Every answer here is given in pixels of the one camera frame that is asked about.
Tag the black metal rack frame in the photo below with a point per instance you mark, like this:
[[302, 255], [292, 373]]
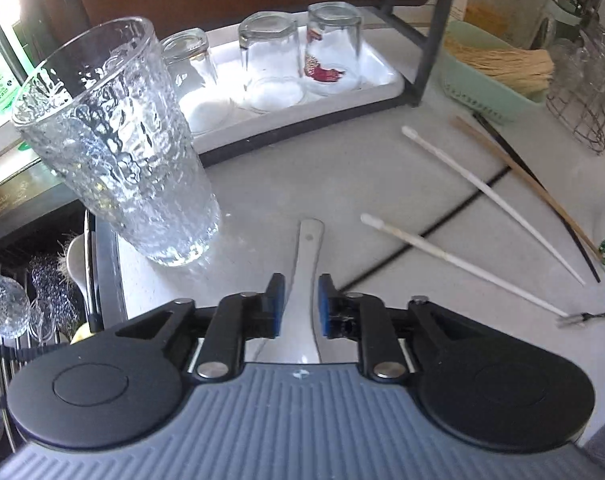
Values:
[[435, 35]]

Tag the red-lidded plastic jar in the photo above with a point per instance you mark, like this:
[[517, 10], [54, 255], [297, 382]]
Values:
[[492, 10]]

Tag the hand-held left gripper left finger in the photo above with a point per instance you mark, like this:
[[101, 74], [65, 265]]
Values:
[[277, 305]]

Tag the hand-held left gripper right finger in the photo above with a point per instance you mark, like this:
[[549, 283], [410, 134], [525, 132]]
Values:
[[325, 305]]

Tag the green plastic basket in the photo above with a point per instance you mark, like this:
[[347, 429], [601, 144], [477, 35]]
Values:
[[482, 105]]

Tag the bundle of dried noodles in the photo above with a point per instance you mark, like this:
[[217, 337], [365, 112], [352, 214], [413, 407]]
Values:
[[502, 67]]

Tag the textured glass tumbler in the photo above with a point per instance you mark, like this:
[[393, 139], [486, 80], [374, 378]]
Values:
[[122, 150]]

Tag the wooden chopstick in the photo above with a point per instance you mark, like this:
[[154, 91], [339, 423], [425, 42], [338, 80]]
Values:
[[522, 180]]

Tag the red-printed clear glass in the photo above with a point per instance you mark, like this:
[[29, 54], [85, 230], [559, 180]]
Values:
[[332, 50]]

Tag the black chopstick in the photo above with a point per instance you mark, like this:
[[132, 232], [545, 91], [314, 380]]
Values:
[[432, 225], [532, 180]]

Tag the white chopstick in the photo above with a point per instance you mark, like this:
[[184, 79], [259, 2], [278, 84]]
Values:
[[457, 262], [482, 185]]

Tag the small clear glass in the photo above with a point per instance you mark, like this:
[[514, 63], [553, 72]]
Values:
[[192, 75], [270, 60]]

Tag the small textured glass cup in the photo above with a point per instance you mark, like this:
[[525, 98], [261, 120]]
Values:
[[5, 305]]

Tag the white drain tray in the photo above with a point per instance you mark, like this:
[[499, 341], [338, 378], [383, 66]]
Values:
[[377, 80]]

